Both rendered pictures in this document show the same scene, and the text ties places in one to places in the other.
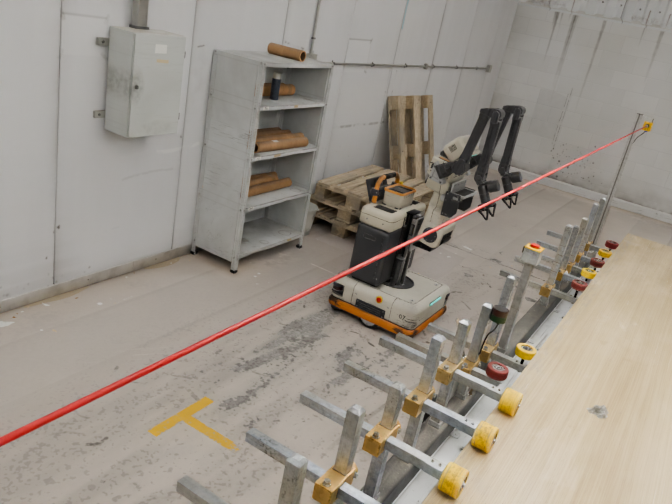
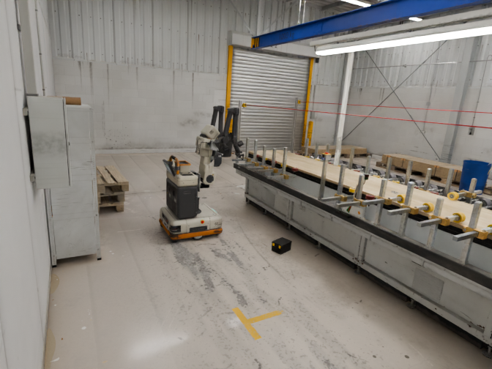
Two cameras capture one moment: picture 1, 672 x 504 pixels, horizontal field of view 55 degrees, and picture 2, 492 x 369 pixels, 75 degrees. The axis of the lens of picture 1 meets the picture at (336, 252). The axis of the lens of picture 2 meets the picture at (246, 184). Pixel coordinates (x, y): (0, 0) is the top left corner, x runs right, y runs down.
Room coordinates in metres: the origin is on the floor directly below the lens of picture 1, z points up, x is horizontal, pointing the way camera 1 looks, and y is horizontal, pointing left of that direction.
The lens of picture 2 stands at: (1.50, 2.49, 1.72)
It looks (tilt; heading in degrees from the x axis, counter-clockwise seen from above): 15 degrees down; 303
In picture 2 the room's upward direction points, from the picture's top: 4 degrees clockwise
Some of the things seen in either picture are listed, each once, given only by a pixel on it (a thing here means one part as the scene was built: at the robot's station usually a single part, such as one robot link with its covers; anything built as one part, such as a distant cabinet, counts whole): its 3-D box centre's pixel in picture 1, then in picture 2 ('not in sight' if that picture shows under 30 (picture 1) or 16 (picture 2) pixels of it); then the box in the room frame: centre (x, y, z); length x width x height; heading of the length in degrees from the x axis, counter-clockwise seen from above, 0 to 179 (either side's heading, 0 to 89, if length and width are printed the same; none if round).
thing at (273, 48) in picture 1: (286, 52); (64, 100); (4.98, 0.66, 1.59); 0.30 x 0.08 x 0.08; 62
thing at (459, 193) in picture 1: (457, 197); (213, 156); (4.08, -0.70, 0.99); 0.28 x 0.16 x 0.22; 152
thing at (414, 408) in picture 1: (419, 398); (408, 209); (1.74, -0.35, 0.95); 0.14 x 0.06 x 0.05; 152
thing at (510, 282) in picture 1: (496, 327); (340, 187); (2.42, -0.71, 0.92); 0.04 x 0.04 x 0.48; 62
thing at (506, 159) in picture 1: (511, 141); (220, 122); (4.18, -0.96, 1.40); 0.11 x 0.06 x 0.43; 153
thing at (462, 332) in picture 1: (448, 379); (380, 204); (1.98, -0.48, 0.89); 0.04 x 0.04 x 0.48; 62
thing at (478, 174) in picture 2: not in sight; (474, 176); (1.06, -6.35, 0.36); 0.59 x 0.57 x 0.73; 62
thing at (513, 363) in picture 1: (475, 347); (337, 198); (2.41, -0.65, 0.82); 0.43 x 0.03 x 0.04; 62
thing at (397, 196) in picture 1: (398, 196); (182, 166); (4.27, -0.35, 0.87); 0.23 x 0.15 x 0.11; 152
